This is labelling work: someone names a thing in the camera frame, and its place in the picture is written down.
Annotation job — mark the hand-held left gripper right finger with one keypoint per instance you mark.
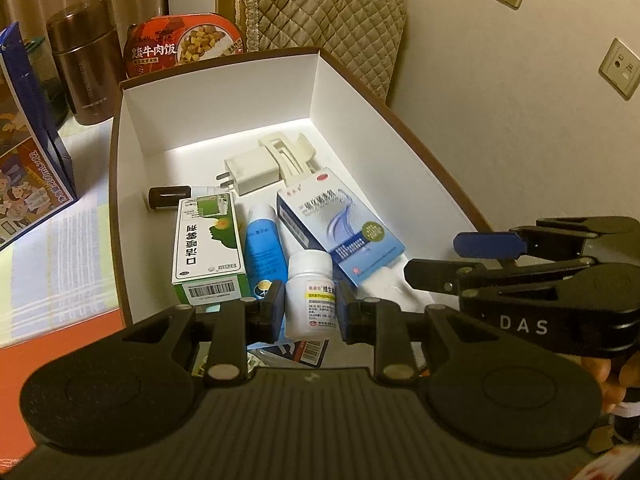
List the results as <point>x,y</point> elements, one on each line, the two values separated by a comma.
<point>352,321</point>

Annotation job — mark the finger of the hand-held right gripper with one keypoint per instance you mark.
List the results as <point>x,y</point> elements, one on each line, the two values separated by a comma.
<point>490,245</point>
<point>430,275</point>

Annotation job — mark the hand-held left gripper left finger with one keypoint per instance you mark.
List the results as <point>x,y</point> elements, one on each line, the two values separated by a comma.
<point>272,312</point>

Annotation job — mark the white pill bottle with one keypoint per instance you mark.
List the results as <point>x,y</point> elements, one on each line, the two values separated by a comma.
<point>312,290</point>

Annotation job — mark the blue red small packet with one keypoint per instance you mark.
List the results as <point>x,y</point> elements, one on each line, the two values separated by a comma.
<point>310,352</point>

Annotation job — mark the blue tube white cap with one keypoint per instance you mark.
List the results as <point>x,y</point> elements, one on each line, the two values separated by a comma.
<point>262,245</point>

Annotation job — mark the green medicine box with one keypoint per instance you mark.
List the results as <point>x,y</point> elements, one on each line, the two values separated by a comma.
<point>207,250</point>

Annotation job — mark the blue medicine box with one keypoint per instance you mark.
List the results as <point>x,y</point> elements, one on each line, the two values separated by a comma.
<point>340,225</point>

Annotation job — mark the white charger with prongs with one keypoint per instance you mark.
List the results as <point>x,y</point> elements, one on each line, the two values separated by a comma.
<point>250,172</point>

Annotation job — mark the small white lip balm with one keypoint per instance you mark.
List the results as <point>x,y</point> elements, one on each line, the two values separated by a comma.
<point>167,197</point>

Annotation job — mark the white plastic clip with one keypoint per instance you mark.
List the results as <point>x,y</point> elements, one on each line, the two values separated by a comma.
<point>287,152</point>

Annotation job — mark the brown cardboard box white inside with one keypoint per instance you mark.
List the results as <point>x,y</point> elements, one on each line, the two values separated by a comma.
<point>200,110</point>

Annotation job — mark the person's right hand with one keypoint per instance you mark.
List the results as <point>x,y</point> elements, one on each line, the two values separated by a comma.
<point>615,380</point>

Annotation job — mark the pastel plaid tablecloth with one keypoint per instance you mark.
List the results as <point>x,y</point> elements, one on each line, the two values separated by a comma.
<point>60,260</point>

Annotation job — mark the red printed mat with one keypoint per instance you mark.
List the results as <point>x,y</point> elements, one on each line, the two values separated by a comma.
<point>50,360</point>

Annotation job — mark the beige quilted chair cover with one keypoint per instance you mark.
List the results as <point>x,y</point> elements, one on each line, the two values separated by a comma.
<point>325,15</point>

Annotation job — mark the red instant rice bowl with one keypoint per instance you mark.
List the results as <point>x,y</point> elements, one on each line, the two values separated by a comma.
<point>170,45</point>

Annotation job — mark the blue illustrated milk carton box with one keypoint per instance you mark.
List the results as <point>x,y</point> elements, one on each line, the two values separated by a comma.
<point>30,160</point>

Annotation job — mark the brown metal thermos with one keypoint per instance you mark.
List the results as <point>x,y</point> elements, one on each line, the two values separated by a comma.
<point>85,60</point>

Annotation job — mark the beige wall data plate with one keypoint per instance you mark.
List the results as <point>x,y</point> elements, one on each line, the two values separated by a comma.
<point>622,67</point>

